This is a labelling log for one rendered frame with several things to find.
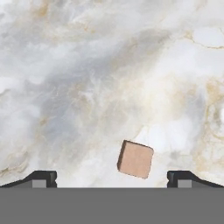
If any brown sugar cube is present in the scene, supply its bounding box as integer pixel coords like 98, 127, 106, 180
116, 139, 155, 179

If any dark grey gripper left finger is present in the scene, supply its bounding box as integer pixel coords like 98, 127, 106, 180
0, 170, 58, 189

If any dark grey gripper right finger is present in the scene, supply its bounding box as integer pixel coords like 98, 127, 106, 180
166, 170, 224, 189

